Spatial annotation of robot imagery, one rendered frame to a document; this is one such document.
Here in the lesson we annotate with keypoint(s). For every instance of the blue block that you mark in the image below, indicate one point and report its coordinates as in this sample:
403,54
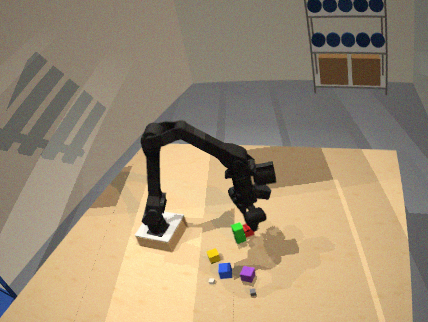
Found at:
225,270

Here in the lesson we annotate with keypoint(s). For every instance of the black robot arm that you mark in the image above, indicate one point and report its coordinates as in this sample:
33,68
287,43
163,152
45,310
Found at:
240,167

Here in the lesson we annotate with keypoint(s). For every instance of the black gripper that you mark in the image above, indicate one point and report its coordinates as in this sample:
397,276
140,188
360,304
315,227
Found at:
244,200

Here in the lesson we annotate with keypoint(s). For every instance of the purple block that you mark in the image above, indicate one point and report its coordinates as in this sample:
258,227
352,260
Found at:
247,274

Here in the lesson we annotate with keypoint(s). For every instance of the red block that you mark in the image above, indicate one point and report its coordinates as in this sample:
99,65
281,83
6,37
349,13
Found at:
248,231

